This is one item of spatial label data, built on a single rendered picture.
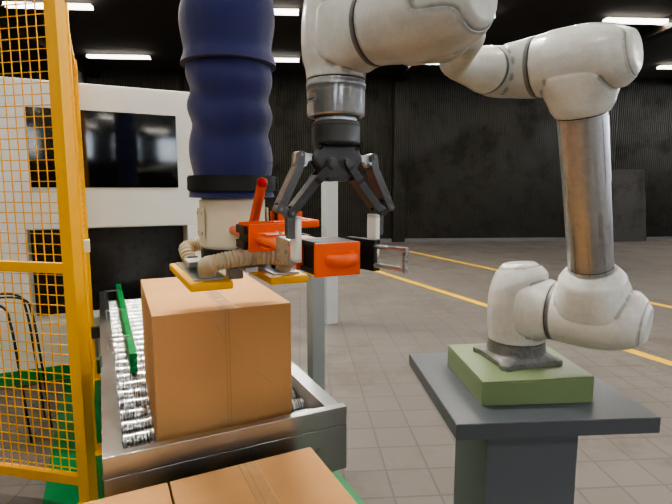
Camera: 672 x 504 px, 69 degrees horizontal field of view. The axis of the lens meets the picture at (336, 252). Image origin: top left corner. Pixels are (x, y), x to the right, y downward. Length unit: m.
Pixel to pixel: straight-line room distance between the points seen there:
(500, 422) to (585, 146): 0.65
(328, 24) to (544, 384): 1.01
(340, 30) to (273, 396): 1.14
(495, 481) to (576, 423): 0.29
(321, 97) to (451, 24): 0.21
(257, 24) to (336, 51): 0.58
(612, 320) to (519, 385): 0.27
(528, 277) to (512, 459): 0.48
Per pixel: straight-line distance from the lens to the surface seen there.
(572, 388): 1.42
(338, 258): 0.70
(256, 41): 1.29
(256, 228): 1.04
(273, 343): 1.52
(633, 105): 14.50
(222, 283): 1.16
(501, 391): 1.34
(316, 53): 0.75
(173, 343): 1.45
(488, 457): 1.45
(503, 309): 1.39
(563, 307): 1.32
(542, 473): 1.53
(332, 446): 1.66
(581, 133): 1.17
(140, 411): 1.87
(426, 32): 0.65
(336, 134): 0.74
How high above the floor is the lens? 1.29
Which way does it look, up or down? 7 degrees down
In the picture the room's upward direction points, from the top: straight up
